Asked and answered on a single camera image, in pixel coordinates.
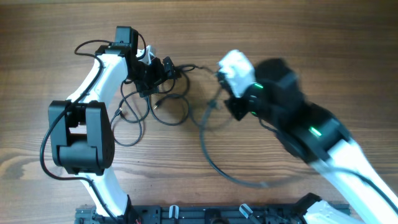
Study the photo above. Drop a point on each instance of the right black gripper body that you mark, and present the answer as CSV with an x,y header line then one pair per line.
x,y
239,106

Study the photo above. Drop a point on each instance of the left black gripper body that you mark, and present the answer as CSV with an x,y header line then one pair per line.
x,y
150,74

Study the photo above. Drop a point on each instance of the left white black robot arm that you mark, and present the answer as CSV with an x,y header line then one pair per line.
x,y
80,133

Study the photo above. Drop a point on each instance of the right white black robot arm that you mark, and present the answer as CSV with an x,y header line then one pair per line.
x,y
270,91

